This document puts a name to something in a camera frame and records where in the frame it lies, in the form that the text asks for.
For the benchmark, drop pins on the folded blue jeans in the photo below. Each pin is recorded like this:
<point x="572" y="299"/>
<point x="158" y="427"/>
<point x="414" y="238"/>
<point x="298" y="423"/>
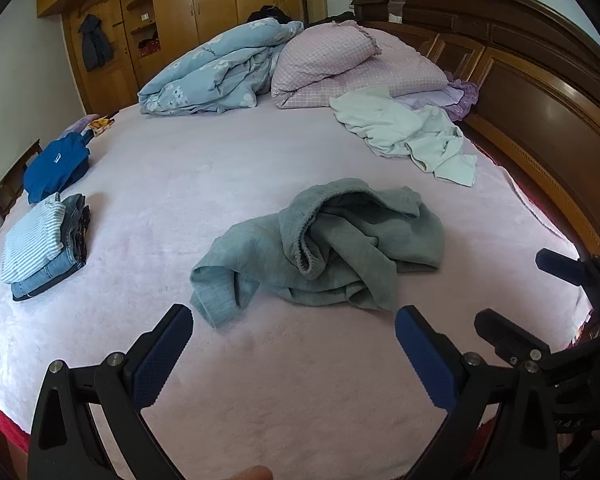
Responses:
<point x="72" y="230"/>

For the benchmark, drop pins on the pink checked quilt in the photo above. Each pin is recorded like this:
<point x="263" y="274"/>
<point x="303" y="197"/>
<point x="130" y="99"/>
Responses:
<point x="320" y="60"/>

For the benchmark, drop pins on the yellow patterned item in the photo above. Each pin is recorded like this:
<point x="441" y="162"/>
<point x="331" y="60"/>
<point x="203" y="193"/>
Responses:
<point x="101" y="125"/>

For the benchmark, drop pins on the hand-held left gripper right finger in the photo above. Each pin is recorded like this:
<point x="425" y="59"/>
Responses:
<point x="425" y="360"/>

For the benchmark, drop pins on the dark hanging jacket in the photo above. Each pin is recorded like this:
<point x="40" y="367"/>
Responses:
<point x="95" y="42"/>

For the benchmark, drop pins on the light blue floral quilt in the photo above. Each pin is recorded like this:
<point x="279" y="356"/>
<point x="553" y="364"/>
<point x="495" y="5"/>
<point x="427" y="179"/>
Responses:
<point x="215" y="70"/>

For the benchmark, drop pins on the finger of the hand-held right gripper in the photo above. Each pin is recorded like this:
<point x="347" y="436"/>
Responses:
<point x="555" y="262"/>
<point x="500" y="332"/>

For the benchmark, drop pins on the pink fleece blanket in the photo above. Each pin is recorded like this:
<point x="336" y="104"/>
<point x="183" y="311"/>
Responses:
<point x="180" y="170"/>

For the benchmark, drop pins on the pale green crumpled garment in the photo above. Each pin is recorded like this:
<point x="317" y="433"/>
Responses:
<point x="395" y="125"/>

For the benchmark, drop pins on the blue folded garment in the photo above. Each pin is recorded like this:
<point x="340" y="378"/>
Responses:
<point x="55" y="165"/>

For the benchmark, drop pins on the grey tape piece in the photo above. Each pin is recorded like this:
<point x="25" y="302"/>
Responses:
<point x="396" y="10"/>

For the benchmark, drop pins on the wooden headboard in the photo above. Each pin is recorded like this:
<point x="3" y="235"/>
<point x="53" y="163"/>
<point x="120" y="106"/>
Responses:
<point x="530" y="85"/>

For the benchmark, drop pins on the person's left hand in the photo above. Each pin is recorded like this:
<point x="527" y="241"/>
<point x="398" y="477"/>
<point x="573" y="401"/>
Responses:
<point x="250" y="473"/>

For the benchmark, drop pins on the red bed sheet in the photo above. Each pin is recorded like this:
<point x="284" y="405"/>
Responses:
<point x="0" y="420"/>

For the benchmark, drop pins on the purple ruffled pillow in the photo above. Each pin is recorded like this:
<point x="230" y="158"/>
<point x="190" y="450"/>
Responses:
<point x="460" y="97"/>

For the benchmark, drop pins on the dark folded garment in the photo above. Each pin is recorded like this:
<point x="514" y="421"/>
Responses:
<point x="83" y="247"/>

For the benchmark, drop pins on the black bag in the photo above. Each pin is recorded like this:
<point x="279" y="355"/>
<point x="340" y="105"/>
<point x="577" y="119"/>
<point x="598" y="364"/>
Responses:
<point x="270" y="12"/>

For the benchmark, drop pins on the striped folded shirt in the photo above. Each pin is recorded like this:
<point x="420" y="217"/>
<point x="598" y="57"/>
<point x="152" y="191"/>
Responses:
<point x="32" y="240"/>

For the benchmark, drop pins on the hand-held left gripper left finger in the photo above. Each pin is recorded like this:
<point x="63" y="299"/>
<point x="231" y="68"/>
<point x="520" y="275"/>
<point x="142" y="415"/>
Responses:
<point x="160" y="355"/>

